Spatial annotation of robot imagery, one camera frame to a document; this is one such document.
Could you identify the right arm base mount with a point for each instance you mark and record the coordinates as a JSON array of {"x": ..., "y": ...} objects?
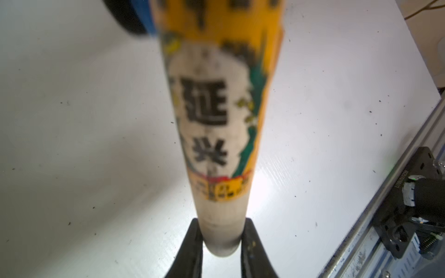
[{"x": 416, "y": 202}]

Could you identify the sickle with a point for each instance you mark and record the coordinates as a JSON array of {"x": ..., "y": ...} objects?
[{"x": 220, "y": 57}]

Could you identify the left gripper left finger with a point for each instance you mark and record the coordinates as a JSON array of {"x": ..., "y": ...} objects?
[{"x": 189, "y": 259}]

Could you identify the blue grey microfiber rag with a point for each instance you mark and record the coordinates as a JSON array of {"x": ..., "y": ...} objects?
[{"x": 134, "y": 16}]

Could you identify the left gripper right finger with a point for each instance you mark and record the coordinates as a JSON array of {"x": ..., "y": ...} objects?
[{"x": 254, "y": 260}]

